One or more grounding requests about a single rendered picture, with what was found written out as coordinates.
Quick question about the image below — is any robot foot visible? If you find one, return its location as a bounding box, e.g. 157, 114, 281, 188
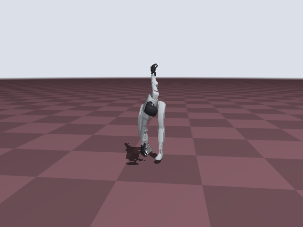
145, 147, 153, 155
155, 152, 163, 160

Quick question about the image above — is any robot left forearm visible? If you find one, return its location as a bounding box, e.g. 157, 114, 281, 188
151, 73, 158, 85

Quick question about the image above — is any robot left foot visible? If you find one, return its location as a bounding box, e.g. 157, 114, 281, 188
155, 152, 163, 160

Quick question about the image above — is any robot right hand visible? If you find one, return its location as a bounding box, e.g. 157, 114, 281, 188
141, 143, 147, 157

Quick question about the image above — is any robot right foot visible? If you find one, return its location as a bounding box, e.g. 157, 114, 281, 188
145, 147, 153, 155

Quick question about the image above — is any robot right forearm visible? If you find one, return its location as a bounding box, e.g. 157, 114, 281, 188
141, 128, 146, 146

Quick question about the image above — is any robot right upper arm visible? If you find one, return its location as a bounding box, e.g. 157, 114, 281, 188
141, 113, 150, 133

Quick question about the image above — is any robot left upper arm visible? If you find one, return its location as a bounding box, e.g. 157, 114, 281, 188
151, 83, 159, 100

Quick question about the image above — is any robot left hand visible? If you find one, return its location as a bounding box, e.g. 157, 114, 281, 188
151, 64, 158, 76

